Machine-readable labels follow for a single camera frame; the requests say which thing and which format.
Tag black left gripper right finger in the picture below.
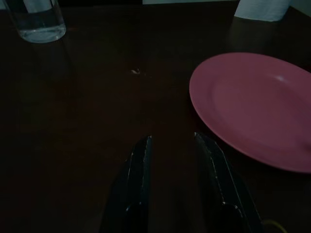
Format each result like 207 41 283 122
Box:
193 132 264 233

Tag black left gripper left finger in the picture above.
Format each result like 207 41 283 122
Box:
101 134 154 233

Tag small yellow rubber band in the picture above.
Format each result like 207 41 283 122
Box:
261 219 287 233

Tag pink plate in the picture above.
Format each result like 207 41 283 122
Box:
189 52 311 174

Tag white paper towel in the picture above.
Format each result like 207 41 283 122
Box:
233 0 290 22

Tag clear drinking glass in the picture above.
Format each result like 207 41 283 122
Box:
1 0 67 44

